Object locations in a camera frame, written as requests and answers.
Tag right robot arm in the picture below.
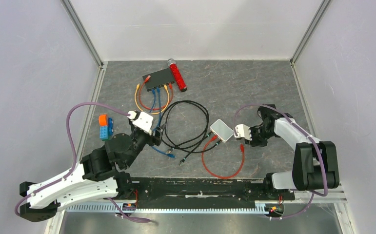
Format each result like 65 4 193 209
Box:
234 104 340 199

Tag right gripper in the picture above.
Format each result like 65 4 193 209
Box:
244 126 276 147

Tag short red ethernet cable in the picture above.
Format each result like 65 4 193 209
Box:
138 75 175 111

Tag yellow ethernet cable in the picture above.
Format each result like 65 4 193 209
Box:
135 83 171 116

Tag blue orange toy bricks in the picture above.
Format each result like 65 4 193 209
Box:
98 114 114 141

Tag red glitter tube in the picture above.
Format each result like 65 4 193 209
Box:
167 58 187 92

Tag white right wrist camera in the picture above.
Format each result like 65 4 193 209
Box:
234 124 252 141

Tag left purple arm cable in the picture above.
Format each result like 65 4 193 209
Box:
14 102 153 224

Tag long blue ethernet cable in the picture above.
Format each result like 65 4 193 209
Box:
149 89 158 114

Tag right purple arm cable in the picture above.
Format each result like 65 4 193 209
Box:
232 104 329 220

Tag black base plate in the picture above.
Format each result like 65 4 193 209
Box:
113 177 295 209

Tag black network switch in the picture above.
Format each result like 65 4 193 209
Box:
142 68 175 92

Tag white plastic box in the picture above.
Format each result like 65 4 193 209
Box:
210 119 234 143

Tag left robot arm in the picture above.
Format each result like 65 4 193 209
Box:
16 126 163 222

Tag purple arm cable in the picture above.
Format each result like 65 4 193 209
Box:
14 102 153 224
232 104 329 220

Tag black cable teal collar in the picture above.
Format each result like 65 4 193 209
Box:
158 100 220 157
159 100 211 166

